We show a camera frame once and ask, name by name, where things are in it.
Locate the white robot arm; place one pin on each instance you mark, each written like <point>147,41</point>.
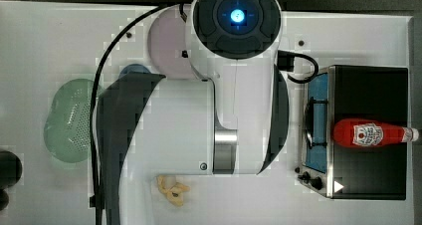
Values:
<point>230,116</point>

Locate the lilac round plate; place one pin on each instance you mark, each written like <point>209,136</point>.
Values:
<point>166,43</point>

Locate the yellow plush banana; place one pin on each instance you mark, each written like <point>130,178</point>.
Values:
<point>172,189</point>

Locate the black toaster oven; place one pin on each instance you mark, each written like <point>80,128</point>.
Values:
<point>340,172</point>

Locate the red plush ketchup bottle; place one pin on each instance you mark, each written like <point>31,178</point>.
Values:
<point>359,132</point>

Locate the black cylindrical stand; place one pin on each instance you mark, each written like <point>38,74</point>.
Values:
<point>10,173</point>

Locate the blue small bowl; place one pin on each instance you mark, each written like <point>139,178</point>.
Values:
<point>133,68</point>

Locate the green perforated colander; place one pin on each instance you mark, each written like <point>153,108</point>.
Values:
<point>67,127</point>

